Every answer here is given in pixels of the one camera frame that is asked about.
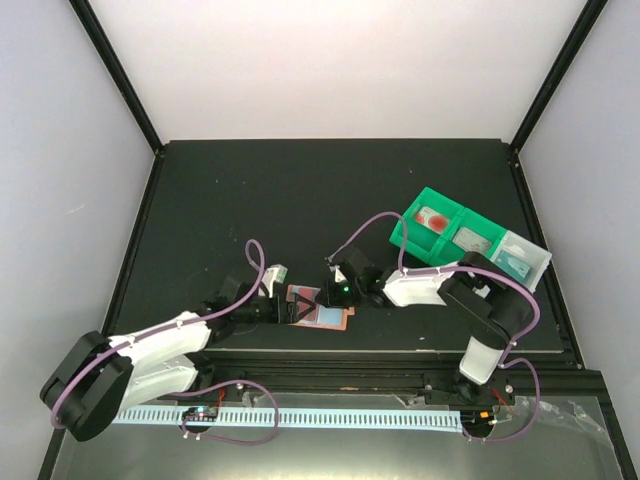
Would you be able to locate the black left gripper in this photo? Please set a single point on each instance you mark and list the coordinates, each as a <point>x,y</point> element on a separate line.
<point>279,316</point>

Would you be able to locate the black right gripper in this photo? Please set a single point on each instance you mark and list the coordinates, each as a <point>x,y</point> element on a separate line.
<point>331,299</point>

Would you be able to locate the pink leather card holder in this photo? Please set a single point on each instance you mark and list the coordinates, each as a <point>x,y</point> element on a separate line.
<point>325,318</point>

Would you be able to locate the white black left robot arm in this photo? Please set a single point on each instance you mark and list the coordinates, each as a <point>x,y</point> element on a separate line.
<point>102,376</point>

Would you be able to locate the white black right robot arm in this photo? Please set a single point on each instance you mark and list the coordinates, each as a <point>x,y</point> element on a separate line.
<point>497,309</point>

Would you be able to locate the red white april card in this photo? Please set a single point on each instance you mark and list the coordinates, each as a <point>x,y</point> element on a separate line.
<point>431,219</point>

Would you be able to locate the green bin with red card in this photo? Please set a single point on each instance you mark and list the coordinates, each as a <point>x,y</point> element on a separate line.
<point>421,241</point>

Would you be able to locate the white VIP card in bin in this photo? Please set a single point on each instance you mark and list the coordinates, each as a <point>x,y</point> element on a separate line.
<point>470,241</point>

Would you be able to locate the teal card in clear bin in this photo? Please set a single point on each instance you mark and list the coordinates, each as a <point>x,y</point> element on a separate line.
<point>513,265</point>

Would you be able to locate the green middle bin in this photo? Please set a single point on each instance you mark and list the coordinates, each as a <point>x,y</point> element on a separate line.
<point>446,251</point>

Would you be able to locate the left controller circuit board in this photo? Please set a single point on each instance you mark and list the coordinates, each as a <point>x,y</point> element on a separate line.
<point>200,414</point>

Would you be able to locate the controller circuit board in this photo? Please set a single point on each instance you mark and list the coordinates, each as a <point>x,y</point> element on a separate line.
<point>200,414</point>
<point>485,418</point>

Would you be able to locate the right controller circuit board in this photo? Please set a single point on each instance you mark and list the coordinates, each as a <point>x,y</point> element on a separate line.
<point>485,418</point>

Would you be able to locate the clear white bin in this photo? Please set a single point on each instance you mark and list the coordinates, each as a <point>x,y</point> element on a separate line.
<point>523,260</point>

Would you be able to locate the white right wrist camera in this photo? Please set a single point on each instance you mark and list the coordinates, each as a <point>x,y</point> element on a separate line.
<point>338,276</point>

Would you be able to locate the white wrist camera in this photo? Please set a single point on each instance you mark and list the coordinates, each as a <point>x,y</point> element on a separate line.
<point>338,276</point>
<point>275,274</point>

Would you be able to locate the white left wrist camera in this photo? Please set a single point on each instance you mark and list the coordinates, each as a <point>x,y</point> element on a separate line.
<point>275,274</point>

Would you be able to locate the white slotted cable duct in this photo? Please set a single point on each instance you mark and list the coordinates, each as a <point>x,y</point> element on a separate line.
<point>314,418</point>

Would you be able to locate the black corner frame post left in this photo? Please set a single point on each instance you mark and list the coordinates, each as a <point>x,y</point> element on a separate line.
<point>102,45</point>

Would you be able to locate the black corner frame post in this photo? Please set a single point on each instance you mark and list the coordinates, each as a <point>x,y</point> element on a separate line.
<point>572,45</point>
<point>102,45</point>

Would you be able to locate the black corner frame post right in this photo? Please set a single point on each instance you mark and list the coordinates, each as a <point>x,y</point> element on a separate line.
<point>572,45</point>

